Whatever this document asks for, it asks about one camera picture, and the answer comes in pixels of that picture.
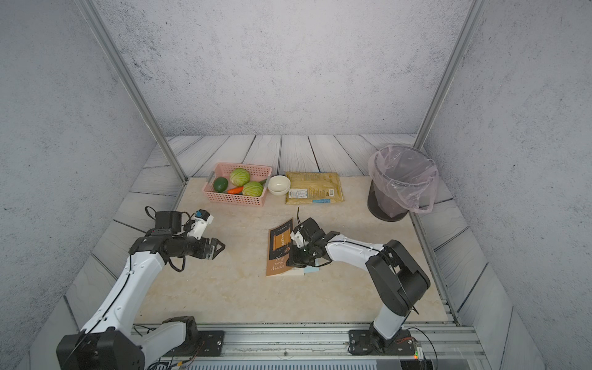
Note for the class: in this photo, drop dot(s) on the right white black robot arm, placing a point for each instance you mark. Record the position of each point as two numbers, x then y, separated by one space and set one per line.
397 277

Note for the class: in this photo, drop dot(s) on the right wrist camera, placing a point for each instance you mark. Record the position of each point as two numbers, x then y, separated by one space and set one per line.
306 233

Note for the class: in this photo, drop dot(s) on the brown black paperback book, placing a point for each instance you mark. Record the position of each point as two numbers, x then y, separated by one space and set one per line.
279 247

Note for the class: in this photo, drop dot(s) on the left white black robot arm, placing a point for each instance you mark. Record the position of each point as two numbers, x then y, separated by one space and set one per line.
105 341

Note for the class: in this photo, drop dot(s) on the dark green avocado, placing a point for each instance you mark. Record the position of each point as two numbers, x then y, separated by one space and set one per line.
220 184

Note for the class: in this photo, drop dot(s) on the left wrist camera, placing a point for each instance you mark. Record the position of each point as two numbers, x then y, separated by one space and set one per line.
199 222

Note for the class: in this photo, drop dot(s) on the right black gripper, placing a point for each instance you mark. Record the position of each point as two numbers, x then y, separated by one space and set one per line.
292 259

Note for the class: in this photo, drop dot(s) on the pink plastic basket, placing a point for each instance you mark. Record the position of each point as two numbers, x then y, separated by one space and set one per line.
259 173

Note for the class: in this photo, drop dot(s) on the front green cabbage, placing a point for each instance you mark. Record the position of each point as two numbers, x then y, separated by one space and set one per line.
253 189

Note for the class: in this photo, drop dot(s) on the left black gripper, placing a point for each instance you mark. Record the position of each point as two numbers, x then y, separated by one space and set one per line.
211 253

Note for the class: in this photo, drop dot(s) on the black trash bin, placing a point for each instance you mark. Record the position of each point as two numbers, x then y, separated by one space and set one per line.
383 207

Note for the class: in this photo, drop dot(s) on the left aluminium frame post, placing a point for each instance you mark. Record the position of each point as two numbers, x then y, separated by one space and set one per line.
101 33

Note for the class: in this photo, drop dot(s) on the aluminium mounting rail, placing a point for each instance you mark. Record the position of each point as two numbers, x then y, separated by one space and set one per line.
439 346

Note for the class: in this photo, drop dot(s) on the back green cabbage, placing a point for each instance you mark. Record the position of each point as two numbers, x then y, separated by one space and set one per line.
239 177

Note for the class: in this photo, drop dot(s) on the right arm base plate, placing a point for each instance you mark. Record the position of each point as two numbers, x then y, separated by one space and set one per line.
370 343

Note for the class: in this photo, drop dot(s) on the white ceramic bowl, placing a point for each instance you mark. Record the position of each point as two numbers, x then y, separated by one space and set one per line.
279 185

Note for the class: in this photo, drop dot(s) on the yellow grain bag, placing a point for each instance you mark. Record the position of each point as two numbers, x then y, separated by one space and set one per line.
314 188

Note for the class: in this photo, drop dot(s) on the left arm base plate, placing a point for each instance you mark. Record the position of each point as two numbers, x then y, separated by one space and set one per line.
202 344

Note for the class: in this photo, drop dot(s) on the right aluminium frame post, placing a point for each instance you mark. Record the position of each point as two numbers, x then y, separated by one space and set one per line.
462 43

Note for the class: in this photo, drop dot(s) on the lower blue sticky note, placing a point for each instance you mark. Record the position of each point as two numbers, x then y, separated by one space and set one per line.
310 269

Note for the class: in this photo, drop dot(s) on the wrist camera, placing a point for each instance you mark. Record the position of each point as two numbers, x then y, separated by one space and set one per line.
306 233
199 222

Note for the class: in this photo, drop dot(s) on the aluminium frame post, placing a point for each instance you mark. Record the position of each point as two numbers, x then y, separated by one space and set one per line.
101 33
462 43

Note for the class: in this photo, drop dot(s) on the red chili pepper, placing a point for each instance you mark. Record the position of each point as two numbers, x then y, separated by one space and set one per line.
235 191

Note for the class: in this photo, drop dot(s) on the green cabbage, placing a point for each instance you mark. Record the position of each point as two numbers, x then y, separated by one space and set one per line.
253 189
239 177

